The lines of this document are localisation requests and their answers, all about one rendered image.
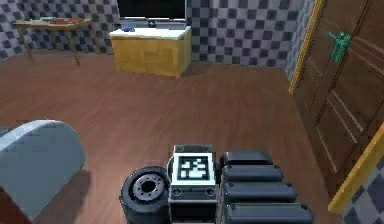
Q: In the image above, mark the red dish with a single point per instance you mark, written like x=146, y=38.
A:
x=66, y=21

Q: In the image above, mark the pale grey rounded chair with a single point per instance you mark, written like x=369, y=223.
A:
x=36, y=163

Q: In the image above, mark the small blue object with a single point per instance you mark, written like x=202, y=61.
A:
x=128, y=29

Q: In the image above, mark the yellow wooden stand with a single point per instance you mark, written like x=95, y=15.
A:
x=150, y=50

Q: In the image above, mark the black television set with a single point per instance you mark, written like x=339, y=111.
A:
x=151, y=9

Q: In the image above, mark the wooden side table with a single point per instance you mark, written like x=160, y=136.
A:
x=53, y=30

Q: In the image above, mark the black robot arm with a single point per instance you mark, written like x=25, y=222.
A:
x=253, y=193

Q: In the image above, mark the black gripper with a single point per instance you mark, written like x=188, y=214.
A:
x=145, y=196

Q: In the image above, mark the brown wooden room door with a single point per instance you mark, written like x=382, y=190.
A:
x=343, y=83

